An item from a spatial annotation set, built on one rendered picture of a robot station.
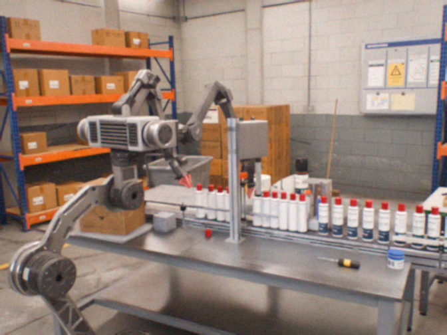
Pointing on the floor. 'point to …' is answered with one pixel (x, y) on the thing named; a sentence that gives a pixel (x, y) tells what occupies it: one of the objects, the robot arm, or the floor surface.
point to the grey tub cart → (201, 169)
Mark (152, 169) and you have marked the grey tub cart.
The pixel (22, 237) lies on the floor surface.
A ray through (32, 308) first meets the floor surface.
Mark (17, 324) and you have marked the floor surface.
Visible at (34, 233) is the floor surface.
